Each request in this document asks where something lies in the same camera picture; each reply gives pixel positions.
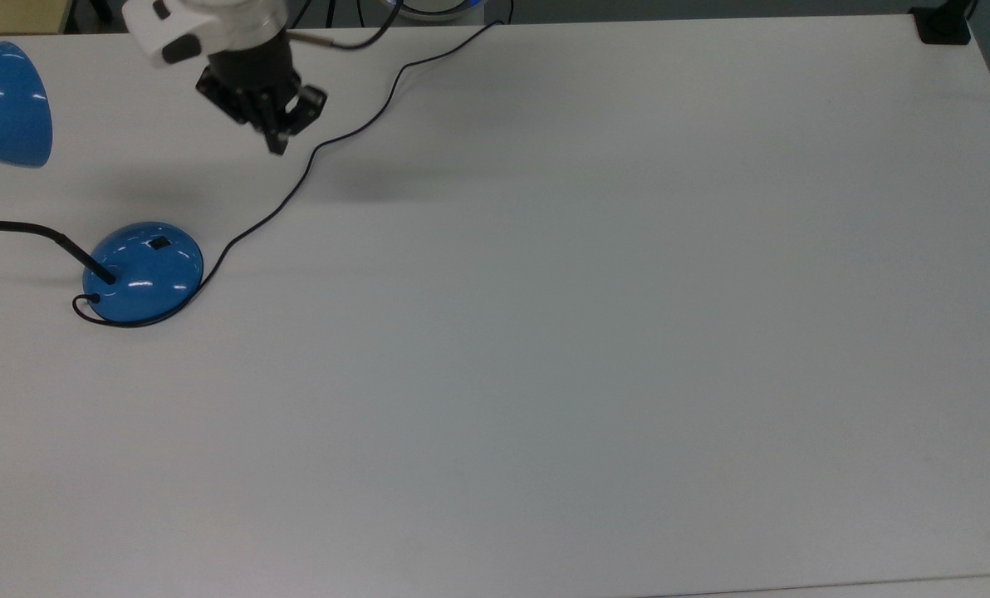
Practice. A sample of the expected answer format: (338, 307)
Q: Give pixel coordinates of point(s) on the blue desk lamp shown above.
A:
(146, 274)

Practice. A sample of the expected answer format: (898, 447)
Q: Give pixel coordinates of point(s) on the wooden furniture piece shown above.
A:
(13, 15)

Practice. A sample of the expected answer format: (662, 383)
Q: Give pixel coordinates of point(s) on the black table clamp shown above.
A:
(942, 26)

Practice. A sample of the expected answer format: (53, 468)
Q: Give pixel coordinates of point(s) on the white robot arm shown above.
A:
(213, 21)

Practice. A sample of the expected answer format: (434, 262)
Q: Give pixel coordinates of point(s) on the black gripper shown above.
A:
(250, 71)

